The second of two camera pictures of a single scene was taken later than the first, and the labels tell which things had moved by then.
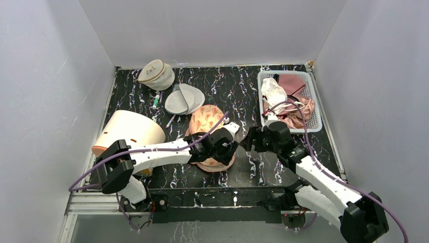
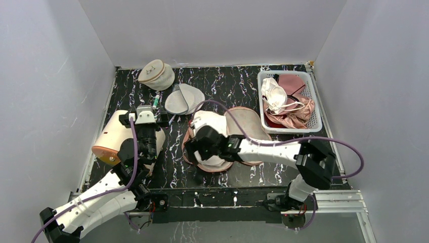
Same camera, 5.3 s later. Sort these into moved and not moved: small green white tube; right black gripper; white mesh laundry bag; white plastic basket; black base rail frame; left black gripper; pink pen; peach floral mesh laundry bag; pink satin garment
Moved: left black gripper; right black gripper; peach floral mesh laundry bag
Not moved: white plastic basket; white mesh laundry bag; pink satin garment; small green white tube; black base rail frame; pink pen
